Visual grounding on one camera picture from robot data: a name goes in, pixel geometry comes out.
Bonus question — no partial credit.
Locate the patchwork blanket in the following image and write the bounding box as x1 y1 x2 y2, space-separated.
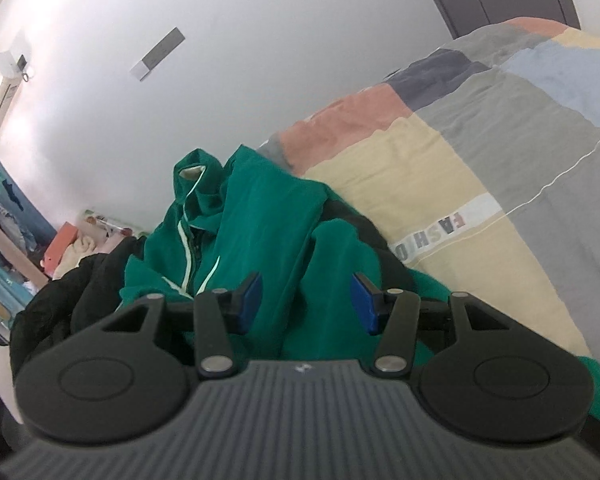
257 16 600 421

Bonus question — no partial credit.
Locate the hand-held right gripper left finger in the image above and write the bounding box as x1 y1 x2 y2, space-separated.
102 271 265 379

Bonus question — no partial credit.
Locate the grey wall panel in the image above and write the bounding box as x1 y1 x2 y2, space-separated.
130 25 186 82

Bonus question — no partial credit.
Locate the white air conditioner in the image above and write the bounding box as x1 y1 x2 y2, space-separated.
0 50 33 152

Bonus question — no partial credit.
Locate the white spotted cloth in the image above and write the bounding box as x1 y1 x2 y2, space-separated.
81 209 149 253

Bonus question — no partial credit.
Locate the green zip hoodie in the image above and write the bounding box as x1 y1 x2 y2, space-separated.
117 145 600 423

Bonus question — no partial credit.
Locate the clothes drying rack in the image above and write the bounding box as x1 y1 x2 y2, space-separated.
0 157 56 346

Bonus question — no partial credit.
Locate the cream cloth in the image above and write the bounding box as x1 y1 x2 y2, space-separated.
52 235 99 281

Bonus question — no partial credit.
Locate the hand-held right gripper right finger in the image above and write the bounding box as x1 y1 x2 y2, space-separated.
351 271 511 377

